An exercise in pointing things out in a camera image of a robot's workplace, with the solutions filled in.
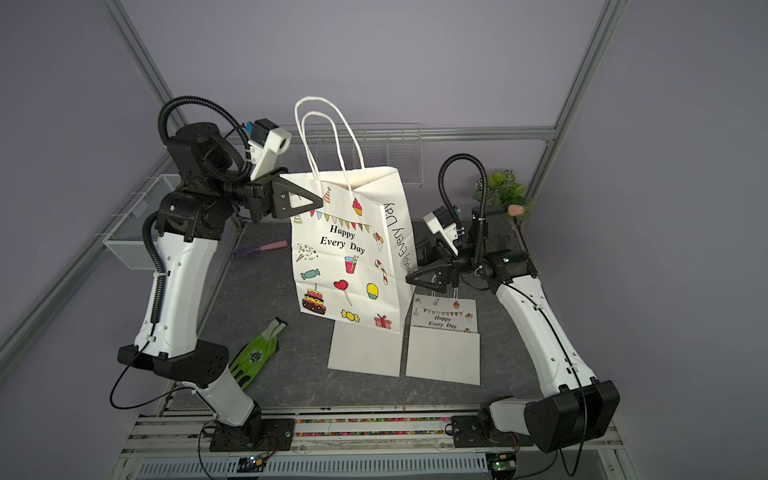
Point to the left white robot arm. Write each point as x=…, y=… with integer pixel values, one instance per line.
x=181, y=237

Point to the white wire basket on left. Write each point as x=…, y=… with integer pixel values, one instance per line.
x=124, y=239

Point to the green work glove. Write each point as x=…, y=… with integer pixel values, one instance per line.
x=252, y=358

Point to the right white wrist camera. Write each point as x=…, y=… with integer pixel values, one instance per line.
x=441, y=224

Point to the white wire wall shelf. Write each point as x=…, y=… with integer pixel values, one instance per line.
x=373, y=145

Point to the white party paper bag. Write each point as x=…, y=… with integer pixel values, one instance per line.
x=444, y=341

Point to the purple object at back left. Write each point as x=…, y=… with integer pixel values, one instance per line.
x=248, y=251

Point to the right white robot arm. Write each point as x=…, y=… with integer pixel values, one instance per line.
x=576, y=406

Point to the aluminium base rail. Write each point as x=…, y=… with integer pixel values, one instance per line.
x=381, y=442

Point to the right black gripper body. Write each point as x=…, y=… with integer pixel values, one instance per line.
x=455, y=268

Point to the artificial plant in black vase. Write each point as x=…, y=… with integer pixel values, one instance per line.
x=506, y=192

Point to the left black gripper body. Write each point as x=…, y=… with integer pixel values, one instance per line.
x=260, y=200

